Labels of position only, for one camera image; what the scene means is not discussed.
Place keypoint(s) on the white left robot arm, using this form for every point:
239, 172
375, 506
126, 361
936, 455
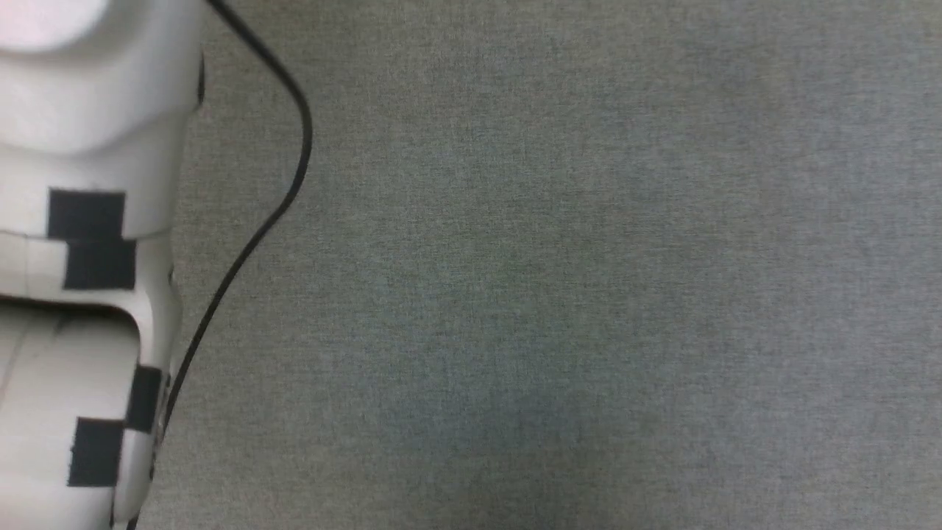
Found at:
81, 294

